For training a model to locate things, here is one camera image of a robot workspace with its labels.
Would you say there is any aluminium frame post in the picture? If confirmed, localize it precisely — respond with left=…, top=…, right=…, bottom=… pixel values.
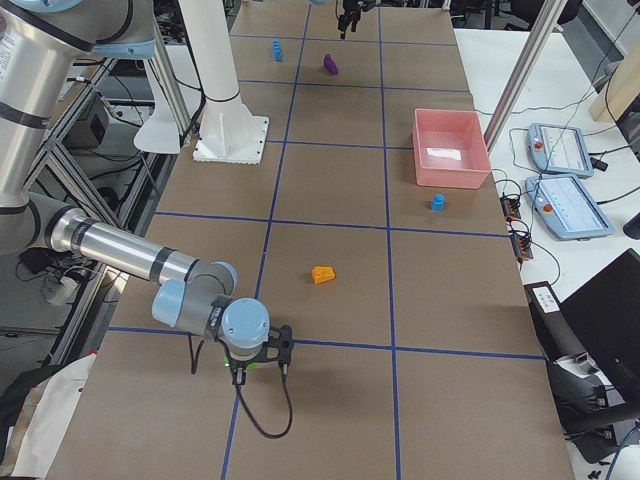
left=484, top=0, right=568, bottom=153

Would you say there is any pink plastic box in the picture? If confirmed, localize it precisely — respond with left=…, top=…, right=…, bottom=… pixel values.
left=412, top=108, right=491, bottom=190

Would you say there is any small blue block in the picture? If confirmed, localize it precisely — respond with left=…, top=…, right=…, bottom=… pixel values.
left=430, top=193, right=446, bottom=211

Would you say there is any purple block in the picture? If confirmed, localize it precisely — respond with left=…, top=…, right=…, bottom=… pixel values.
left=323, top=54, right=339, bottom=76

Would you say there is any long blue block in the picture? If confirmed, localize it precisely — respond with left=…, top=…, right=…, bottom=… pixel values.
left=272, top=39, right=283, bottom=62

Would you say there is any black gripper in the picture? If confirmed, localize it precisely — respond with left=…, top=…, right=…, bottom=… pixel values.
left=337, top=0, right=373, bottom=39
left=225, top=356, right=256, bottom=385

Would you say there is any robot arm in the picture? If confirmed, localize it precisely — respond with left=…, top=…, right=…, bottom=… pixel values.
left=1, top=1, right=274, bottom=385

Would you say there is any upper teach pendant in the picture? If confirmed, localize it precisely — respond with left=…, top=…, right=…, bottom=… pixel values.
left=528, top=123, right=594, bottom=178

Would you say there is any black laptop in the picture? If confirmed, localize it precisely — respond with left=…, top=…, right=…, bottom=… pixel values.
left=560, top=248, right=639, bottom=400

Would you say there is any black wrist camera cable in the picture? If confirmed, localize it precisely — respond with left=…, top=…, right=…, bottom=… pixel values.
left=233, top=372, right=294, bottom=440

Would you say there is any teach pendant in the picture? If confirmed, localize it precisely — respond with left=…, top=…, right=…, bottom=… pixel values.
left=525, top=174, right=614, bottom=240
left=528, top=123, right=594, bottom=178

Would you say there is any lower teach pendant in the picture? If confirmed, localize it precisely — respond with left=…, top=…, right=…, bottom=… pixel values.
left=525, top=174, right=614, bottom=240

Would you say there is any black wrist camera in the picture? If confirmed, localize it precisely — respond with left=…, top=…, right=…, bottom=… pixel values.
left=257, top=325, right=294, bottom=370

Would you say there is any orange block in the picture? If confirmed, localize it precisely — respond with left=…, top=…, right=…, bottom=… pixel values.
left=311, top=265, right=336, bottom=285

